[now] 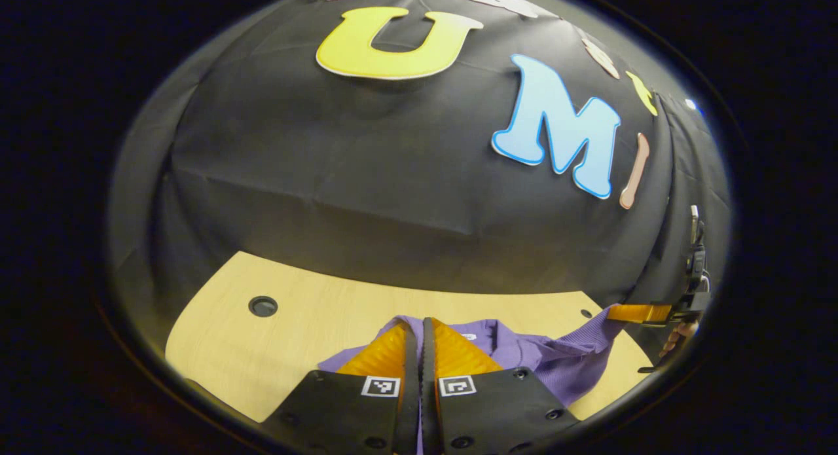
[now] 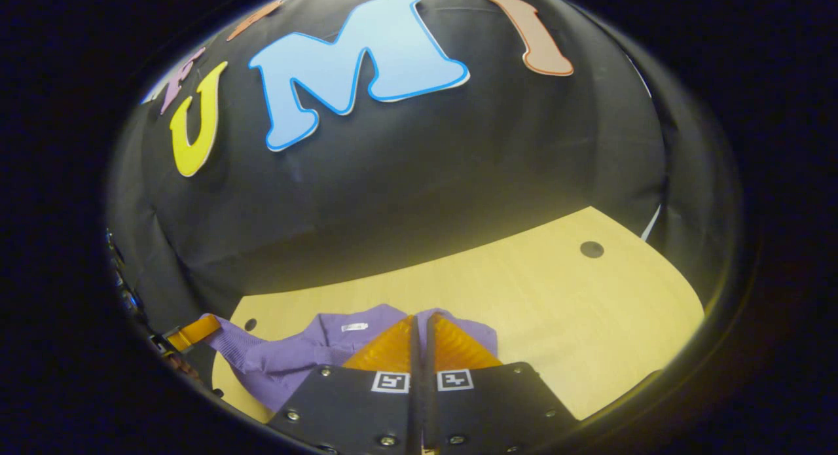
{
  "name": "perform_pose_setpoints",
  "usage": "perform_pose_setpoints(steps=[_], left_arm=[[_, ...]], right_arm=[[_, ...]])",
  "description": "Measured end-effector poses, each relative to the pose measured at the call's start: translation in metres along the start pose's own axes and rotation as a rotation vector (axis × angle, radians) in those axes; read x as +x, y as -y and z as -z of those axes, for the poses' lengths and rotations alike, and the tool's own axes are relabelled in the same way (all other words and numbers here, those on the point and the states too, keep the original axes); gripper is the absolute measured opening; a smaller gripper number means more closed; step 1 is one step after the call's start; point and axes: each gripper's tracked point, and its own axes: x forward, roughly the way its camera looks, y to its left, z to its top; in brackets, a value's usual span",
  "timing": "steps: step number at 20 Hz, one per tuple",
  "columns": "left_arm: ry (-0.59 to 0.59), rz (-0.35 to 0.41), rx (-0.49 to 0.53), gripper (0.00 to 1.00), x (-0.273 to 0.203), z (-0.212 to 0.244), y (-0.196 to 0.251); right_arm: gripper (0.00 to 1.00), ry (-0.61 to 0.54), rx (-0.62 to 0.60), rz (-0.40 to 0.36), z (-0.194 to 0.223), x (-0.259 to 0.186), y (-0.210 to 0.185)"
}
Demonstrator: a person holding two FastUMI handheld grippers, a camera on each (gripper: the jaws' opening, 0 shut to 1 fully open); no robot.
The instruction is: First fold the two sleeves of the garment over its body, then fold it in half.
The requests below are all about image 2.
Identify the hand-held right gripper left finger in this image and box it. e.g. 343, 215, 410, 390
268, 314, 421, 455

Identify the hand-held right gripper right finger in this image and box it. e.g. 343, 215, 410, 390
419, 311, 580, 455

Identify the purple button shirt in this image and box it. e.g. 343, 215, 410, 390
208, 303, 500, 413

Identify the white cable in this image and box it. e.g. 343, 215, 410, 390
640, 205, 662, 242

